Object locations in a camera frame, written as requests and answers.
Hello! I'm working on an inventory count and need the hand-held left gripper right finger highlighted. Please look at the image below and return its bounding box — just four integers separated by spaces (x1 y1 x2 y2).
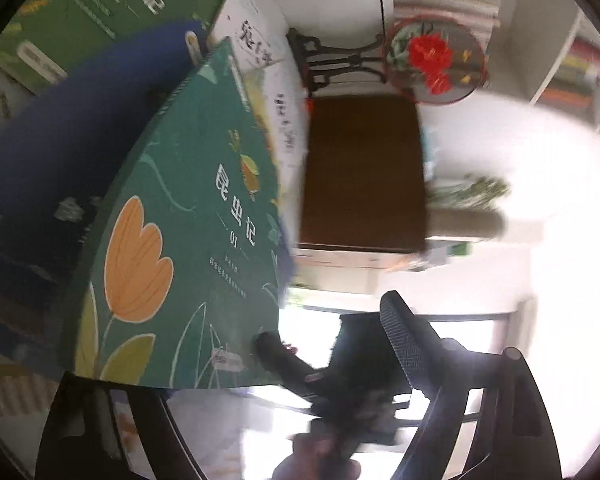
379 290 564 480

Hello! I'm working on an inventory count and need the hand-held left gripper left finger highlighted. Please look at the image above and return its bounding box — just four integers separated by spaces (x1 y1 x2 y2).
34 370 203 480

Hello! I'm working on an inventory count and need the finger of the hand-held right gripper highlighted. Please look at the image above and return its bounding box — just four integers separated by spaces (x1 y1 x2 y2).
254 331 333 403

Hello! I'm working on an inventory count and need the teal book with orange tulip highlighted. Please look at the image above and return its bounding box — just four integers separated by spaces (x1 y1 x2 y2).
61 37 297 392

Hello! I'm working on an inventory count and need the white rabbit picture book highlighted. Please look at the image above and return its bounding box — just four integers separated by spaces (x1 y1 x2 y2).
207 0 312 173

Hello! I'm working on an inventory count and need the navy book with orange animal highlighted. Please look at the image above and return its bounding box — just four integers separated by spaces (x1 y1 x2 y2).
0 19 218 378

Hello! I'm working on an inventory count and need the row of colourful books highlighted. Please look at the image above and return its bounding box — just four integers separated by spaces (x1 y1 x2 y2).
537 35 600 111

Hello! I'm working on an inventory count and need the person's right hand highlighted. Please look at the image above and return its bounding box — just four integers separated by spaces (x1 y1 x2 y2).
271 435 363 480

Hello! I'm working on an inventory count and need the green plant in tan pot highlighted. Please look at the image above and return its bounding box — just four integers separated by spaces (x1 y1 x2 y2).
427 172 511 241

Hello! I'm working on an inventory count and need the embroidered round fan on stand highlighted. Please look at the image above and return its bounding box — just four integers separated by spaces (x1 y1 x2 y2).
285 16 492 107

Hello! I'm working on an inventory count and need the green leafy book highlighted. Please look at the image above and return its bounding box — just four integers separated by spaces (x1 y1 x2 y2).
0 0 243 93

